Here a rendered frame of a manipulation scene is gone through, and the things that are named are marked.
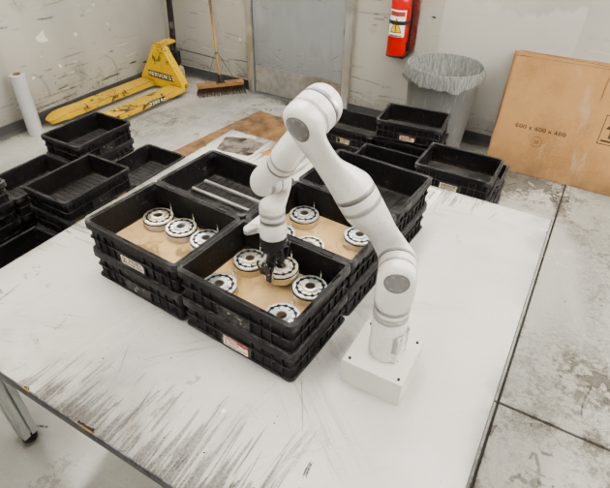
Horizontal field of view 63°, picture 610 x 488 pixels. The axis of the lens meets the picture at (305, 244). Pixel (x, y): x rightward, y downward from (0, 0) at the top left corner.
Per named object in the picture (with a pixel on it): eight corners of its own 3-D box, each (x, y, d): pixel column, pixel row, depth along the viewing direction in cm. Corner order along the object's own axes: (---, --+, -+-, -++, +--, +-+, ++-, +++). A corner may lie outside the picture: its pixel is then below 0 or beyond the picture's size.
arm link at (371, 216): (376, 174, 109) (373, 198, 102) (423, 261, 122) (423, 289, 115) (339, 188, 113) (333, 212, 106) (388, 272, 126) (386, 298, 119)
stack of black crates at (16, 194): (61, 202, 305) (45, 152, 284) (96, 218, 293) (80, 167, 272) (0, 236, 277) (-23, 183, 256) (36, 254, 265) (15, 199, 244)
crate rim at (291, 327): (352, 270, 142) (352, 264, 141) (292, 336, 122) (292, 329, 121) (243, 224, 159) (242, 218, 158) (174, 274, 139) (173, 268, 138)
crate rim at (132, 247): (243, 224, 159) (242, 218, 158) (174, 274, 139) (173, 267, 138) (155, 186, 177) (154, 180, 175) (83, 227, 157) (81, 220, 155)
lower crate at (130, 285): (246, 272, 172) (244, 245, 165) (184, 325, 152) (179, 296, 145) (164, 233, 189) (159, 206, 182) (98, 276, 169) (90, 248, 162)
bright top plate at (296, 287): (334, 286, 144) (334, 284, 144) (314, 305, 138) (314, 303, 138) (306, 272, 149) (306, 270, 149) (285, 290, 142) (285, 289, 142)
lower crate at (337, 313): (347, 320, 155) (350, 292, 147) (291, 387, 135) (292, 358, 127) (246, 272, 172) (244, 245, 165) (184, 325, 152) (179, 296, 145)
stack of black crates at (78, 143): (111, 175, 332) (95, 110, 305) (144, 187, 321) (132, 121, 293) (61, 202, 305) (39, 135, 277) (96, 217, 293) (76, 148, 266)
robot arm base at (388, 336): (409, 345, 136) (417, 301, 125) (392, 368, 130) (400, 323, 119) (379, 330, 140) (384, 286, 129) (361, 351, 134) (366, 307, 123)
